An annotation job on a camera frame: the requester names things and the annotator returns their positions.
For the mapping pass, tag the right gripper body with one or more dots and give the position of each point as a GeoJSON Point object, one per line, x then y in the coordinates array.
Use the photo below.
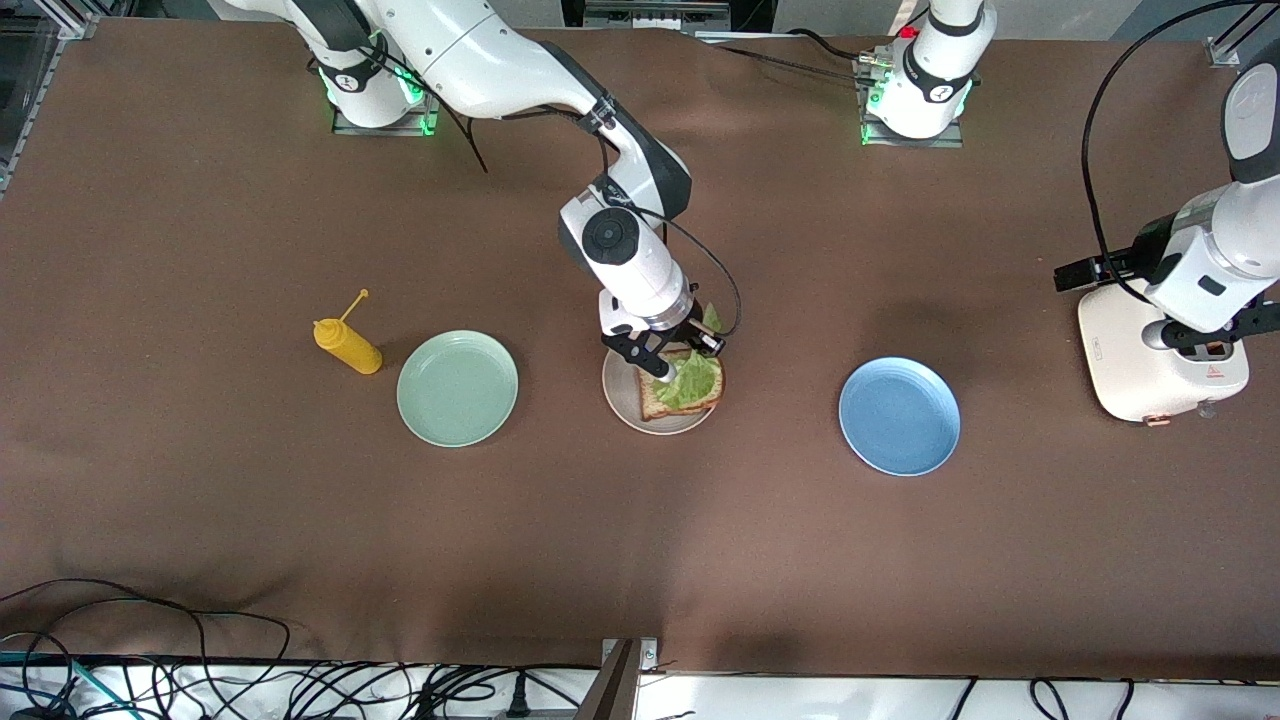
{"type": "Point", "coordinates": [692, 334]}

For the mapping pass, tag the green lettuce leaf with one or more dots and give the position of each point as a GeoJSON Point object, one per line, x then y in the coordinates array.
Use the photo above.
{"type": "Point", "coordinates": [690, 385]}

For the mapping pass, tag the brown bread slice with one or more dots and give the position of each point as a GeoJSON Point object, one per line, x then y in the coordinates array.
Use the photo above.
{"type": "Point", "coordinates": [655, 405]}

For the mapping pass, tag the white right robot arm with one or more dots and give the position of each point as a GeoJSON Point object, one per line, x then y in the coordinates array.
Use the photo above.
{"type": "Point", "coordinates": [500, 70]}

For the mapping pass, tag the beige plate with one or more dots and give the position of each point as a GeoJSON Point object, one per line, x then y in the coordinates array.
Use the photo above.
{"type": "Point", "coordinates": [625, 400]}

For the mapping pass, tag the blue plate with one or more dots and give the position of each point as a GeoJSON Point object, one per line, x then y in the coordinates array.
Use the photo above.
{"type": "Point", "coordinates": [900, 417]}

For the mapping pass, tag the mint green plate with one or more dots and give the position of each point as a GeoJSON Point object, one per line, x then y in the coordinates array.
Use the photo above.
{"type": "Point", "coordinates": [457, 390]}

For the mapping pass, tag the white toaster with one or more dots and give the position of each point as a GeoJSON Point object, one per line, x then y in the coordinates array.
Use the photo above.
{"type": "Point", "coordinates": [1120, 360]}

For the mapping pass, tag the brown table cloth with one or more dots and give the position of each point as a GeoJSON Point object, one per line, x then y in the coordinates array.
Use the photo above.
{"type": "Point", "coordinates": [640, 560]}

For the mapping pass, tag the yellow squeeze bottle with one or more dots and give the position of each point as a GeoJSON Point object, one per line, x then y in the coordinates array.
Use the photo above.
{"type": "Point", "coordinates": [350, 348]}

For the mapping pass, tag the grey power strip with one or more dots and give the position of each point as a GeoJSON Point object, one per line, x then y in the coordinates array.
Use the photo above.
{"type": "Point", "coordinates": [655, 15]}

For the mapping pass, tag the black power plug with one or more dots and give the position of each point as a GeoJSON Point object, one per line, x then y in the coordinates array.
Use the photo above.
{"type": "Point", "coordinates": [518, 705]}

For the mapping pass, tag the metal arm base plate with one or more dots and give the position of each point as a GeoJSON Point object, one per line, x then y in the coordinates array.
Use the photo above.
{"type": "Point", "coordinates": [385, 131]}
{"type": "Point", "coordinates": [915, 143]}

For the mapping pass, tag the aluminium frame rail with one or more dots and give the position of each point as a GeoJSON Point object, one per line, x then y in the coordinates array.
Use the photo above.
{"type": "Point", "coordinates": [75, 20]}
{"type": "Point", "coordinates": [1222, 50]}

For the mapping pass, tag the metal camera post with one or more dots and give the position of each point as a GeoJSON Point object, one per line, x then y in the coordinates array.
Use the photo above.
{"type": "Point", "coordinates": [612, 690]}

